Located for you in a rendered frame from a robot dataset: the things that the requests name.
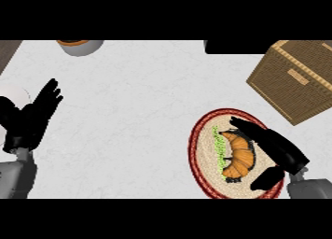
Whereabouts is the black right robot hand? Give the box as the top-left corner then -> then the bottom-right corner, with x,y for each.
228,116 -> 310,191

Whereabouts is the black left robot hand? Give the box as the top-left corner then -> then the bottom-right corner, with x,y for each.
0,77 -> 64,154

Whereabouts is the orange croissant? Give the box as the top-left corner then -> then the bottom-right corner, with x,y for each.
217,130 -> 257,184

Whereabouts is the round red-rimmed woven placemat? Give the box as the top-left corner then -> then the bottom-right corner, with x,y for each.
186,107 -> 285,200

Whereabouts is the brown wicker basket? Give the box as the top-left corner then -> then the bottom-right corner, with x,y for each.
244,39 -> 332,127

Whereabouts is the white round plate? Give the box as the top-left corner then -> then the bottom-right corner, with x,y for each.
0,84 -> 33,153

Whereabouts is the brown wooden board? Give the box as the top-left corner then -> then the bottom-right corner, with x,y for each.
0,39 -> 23,88

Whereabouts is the grey pot with orange rim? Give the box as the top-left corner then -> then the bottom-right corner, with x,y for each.
55,39 -> 105,58

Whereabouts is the black appliance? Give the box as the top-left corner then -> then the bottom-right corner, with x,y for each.
201,39 -> 279,55

